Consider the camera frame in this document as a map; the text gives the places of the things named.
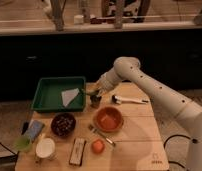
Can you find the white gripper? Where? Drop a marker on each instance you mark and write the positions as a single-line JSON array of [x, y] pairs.
[[98, 89]]

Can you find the green pepper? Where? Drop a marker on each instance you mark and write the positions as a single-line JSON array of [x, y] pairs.
[[90, 93]]

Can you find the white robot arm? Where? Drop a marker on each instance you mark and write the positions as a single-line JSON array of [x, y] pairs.
[[187, 112]]

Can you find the small metal cup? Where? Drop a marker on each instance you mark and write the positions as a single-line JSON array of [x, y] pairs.
[[95, 101]]

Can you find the white cup on shelf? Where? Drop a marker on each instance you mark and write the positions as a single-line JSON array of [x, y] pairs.
[[78, 19]]

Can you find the green plastic cup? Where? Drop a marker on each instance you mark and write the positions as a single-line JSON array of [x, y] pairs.
[[23, 144]]

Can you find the orange bowl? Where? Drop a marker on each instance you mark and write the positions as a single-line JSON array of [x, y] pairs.
[[108, 119]]

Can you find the green plastic tray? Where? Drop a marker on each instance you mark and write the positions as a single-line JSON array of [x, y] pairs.
[[48, 97]]

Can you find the dark bowl with nuts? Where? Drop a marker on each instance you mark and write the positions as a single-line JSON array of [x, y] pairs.
[[63, 124]]

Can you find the orange fruit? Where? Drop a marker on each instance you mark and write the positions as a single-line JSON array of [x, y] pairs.
[[97, 146]]

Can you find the brown rectangular box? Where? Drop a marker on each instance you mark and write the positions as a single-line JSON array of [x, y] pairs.
[[76, 155]]

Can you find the white mug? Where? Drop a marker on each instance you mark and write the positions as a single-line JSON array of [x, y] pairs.
[[45, 149]]

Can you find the white handled brush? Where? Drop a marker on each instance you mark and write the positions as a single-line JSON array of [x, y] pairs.
[[119, 100]]

